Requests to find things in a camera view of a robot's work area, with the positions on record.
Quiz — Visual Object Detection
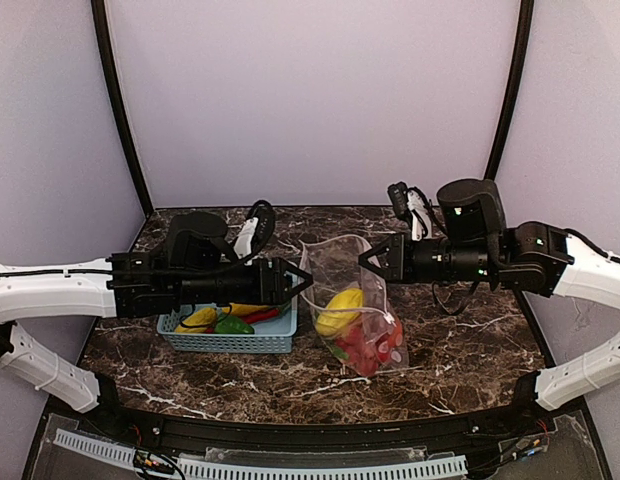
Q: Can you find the orange yellow toy mango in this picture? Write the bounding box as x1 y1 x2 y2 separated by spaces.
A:
221 303 270 317

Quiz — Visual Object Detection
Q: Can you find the clear zip top bag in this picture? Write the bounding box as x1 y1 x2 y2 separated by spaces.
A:
300 234 409 378

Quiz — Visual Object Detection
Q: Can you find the red toy lychee bunch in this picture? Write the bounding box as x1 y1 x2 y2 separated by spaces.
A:
332 321 408 377

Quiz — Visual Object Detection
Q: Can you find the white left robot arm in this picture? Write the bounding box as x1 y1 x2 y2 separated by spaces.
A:
0 203 313 414

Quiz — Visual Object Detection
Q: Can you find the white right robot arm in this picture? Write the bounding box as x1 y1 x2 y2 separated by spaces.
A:
358 178 620 411

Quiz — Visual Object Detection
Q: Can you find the red toy chili pepper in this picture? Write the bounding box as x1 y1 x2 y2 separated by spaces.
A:
241 307 282 325

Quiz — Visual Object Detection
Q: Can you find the light blue plastic basket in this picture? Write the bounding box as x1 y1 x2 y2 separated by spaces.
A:
157 300 298 354

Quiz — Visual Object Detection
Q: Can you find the green toy bell pepper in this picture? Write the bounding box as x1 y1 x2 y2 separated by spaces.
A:
214 315 255 335

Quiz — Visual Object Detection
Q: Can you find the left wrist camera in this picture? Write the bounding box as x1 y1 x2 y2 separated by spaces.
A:
232 200 276 265

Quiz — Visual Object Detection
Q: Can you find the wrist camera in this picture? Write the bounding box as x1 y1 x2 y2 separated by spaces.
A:
232 200 276 265
387 182 436 241

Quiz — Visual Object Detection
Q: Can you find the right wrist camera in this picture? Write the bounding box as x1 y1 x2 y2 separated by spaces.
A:
387 182 436 241

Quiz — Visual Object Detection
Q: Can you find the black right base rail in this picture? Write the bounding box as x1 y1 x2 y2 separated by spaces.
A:
514 291 555 367

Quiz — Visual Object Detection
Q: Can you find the white slotted cable duct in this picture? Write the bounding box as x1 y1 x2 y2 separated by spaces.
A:
53 428 468 479

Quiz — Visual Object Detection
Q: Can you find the black right corner frame post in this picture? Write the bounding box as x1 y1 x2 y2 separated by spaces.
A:
484 0 535 181

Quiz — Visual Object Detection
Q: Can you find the black corner frame post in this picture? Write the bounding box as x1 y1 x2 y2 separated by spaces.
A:
90 0 155 218
484 0 535 181

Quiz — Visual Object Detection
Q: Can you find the black front rail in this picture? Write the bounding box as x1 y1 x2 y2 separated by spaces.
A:
44 389 556 464

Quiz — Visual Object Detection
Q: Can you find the black left corner frame post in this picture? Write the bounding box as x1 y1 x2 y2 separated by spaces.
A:
90 0 155 218

